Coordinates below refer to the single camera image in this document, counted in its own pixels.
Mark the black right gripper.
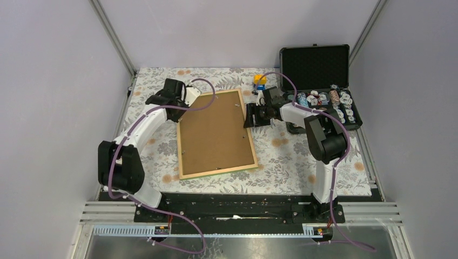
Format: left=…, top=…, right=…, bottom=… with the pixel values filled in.
left=243, top=103, right=272, bottom=129

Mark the green wooden picture frame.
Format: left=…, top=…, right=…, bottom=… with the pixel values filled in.
left=173, top=88, right=259, bottom=181

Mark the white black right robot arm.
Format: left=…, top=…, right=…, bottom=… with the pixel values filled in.
left=244, top=87, right=350, bottom=222

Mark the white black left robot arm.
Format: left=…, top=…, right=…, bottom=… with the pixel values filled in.
left=98, top=78, right=201, bottom=222

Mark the yellow toy brick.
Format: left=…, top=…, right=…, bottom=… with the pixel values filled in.
left=253, top=74, right=267, bottom=85

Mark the floral tablecloth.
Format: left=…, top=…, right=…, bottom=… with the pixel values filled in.
left=103, top=67, right=373, bottom=196

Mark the black poker chip case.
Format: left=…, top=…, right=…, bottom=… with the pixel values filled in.
left=279, top=44, right=362, bottom=131

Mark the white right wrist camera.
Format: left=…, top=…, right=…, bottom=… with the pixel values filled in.
left=255, top=91, right=266, bottom=106

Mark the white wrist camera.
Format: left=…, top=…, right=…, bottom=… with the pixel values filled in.
left=183, top=86, right=201, bottom=107
left=255, top=91, right=266, bottom=106

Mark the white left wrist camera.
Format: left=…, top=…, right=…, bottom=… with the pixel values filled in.
left=183, top=86, right=201, bottom=107

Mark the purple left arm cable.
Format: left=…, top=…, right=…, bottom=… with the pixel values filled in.
left=107, top=78, right=217, bottom=255

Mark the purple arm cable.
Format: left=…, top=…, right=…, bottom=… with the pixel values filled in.
left=256, top=72, right=376, bottom=253
left=107, top=78, right=217, bottom=255

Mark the brown frame backing board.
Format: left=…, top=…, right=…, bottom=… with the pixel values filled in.
left=177, top=91, right=255, bottom=176

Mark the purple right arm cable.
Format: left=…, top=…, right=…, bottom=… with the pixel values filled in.
left=256, top=72, right=376, bottom=253

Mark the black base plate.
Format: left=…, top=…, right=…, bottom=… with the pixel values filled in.
left=99, top=193, right=381, bottom=235

